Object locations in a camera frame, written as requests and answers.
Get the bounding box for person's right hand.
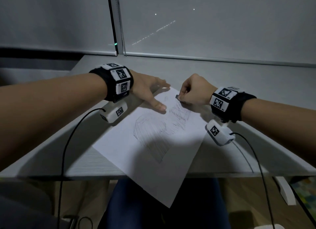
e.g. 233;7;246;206
176;73;218;106

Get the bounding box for person's left hand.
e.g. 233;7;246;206
128;70;171;113

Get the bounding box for white paper with pencil sketch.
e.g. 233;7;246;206
92;86;211;208

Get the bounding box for person's right forearm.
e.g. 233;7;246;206
240;98;316;168

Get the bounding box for person's left forearm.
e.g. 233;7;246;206
0;73;108;172

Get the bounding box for black wristband with marker tiles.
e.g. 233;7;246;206
89;63;134;103
209;86;257;123

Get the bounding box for grey roller blind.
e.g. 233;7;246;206
118;0;316;68
0;0;117;56

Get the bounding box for blue jeans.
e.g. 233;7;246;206
98;177;232;229

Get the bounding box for white table leg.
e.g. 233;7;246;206
273;176;297;206

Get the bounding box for white floor object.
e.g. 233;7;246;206
254;224;285;229

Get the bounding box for colourful floor mat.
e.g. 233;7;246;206
294;176;316;213

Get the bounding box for dark chair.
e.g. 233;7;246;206
0;181;61;229

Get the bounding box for white wrist camera with marker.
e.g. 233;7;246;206
99;100;128;124
206;119;236;147

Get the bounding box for window frame post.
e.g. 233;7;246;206
107;0;124;55

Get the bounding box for black camera cable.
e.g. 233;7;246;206
231;132;276;229
56;108;107;229

